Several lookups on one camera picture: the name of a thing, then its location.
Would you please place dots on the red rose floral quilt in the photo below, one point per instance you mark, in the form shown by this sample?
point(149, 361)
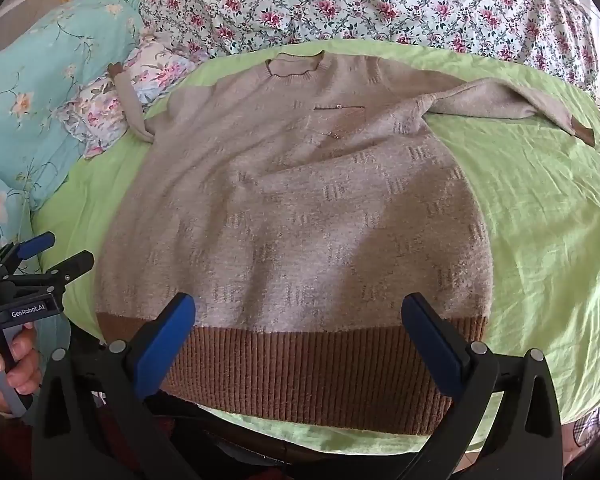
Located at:
point(380, 0)

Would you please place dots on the light green bed sheet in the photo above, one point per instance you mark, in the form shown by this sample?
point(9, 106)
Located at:
point(530, 210)

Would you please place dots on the beige knit sweater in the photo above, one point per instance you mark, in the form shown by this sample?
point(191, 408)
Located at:
point(305, 210)

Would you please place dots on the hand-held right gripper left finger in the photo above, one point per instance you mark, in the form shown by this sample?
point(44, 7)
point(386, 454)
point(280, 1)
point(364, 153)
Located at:
point(164, 347)

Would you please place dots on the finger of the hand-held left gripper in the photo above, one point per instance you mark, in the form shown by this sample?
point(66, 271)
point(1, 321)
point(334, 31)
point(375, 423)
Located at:
point(77, 262)
point(36, 245)

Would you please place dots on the person's left hand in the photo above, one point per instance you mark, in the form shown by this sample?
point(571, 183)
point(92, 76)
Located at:
point(22, 360)

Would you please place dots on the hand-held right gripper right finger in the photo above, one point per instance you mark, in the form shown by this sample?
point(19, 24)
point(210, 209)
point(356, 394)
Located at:
point(436, 352)

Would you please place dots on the teal floral blanket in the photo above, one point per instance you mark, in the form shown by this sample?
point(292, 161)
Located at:
point(30, 85)

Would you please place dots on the pastel floral pillow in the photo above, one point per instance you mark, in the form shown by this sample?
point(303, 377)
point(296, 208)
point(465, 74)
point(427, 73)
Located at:
point(160, 65)

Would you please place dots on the checked cloth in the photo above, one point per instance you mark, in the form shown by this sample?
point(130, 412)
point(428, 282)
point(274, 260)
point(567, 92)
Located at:
point(592, 430)

